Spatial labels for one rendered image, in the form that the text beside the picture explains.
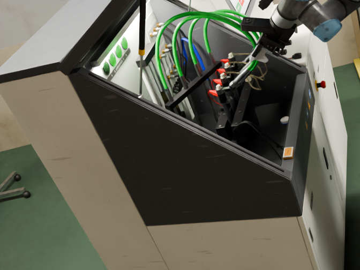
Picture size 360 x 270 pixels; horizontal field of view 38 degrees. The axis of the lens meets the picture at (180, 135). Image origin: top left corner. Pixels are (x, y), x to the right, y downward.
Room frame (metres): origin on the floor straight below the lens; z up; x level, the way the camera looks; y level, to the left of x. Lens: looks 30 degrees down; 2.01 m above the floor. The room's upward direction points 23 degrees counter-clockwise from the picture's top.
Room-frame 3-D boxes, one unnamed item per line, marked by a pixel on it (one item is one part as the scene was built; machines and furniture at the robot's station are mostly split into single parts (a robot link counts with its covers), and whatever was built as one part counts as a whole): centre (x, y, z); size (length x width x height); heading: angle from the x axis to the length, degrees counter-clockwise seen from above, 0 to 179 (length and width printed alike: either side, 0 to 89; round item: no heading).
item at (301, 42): (2.26, -0.66, 0.96); 0.70 x 0.22 x 0.03; 152
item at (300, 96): (1.60, -0.41, 0.87); 0.62 x 0.04 x 0.16; 152
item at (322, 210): (1.59, -0.42, 0.44); 0.65 x 0.02 x 0.68; 152
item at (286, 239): (1.72, -0.17, 0.39); 0.70 x 0.58 x 0.79; 152
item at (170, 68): (2.05, -0.08, 1.20); 0.13 x 0.03 x 0.31; 152
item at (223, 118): (1.82, -0.25, 0.91); 0.34 x 0.10 x 0.15; 152
